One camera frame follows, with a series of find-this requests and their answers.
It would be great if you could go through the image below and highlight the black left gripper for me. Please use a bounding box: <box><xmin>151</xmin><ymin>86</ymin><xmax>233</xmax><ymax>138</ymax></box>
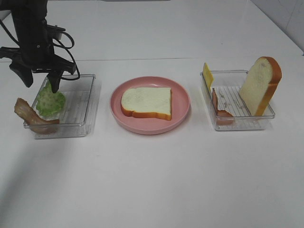
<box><xmin>0</xmin><ymin>18</ymin><xmax>76</xmax><ymax>93</ymax></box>

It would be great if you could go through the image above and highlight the green lettuce leaf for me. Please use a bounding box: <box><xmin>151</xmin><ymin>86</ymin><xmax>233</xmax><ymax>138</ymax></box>
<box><xmin>36</xmin><ymin>81</ymin><xmax>66</xmax><ymax>117</ymax></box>

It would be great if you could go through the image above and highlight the bacon strip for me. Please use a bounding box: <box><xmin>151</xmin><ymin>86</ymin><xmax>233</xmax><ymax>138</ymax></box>
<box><xmin>14</xmin><ymin>98</ymin><xmax>59</xmax><ymax>134</ymax></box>
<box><xmin>212</xmin><ymin>88</ymin><xmax>234</xmax><ymax>125</ymax></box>

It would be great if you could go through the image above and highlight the bread slice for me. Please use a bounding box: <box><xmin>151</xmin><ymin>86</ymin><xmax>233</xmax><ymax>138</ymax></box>
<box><xmin>121</xmin><ymin>87</ymin><xmax>172</xmax><ymax>121</ymax></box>
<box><xmin>239</xmin><ymin>57</ymin><xmax>282</xmax><ymax>116</ymax></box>

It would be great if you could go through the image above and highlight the yellow cheese slice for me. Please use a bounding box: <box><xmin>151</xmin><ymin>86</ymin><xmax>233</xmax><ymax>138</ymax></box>
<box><xmin>203</xmin><ymin>62</ymin><xmax>214</xmax><ymax>91</ymax></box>

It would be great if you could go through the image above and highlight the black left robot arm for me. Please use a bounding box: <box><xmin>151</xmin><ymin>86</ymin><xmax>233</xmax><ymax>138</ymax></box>
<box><xmin>0</xmin><ymin>0</ymin><xmax>79</xmax><ymax>93</ymax></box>

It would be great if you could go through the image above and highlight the left clear plastic container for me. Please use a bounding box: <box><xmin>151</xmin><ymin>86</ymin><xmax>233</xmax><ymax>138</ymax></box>
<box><xmin>23</xmin><ymin>74</ymin><xmax>100</xmax><ymax>139</ymax></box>

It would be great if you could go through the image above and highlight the clear plastic container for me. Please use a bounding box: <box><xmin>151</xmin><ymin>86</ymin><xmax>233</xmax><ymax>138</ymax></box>
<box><xmin>23</xmin><ymin>74</ymin><xmax>100</xmax><ymax>139</ymax></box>
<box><xmin>200</xmin><ymin>70</ymin><xmax>276</xmax><ymax>131</ymax></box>

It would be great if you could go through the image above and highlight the pink round plate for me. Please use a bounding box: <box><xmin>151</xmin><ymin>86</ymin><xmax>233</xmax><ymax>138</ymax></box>
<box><xmin>110</xmin><ymin>76</ymin><xmax>190</xmax><ymax>135</ymax></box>

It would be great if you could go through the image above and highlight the right clear plastic container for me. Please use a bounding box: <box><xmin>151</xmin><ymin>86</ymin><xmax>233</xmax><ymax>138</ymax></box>
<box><xmin>200</xmin><ymin>70</ymin><xmax>276</xmax><ymax>131</ymax></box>

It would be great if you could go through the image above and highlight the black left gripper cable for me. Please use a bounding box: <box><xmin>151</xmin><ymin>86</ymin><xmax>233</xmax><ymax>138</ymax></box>
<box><xmin>0</xmin><ymin>19</ymin><xmax>81</xmax><ymax>80</ymax></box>

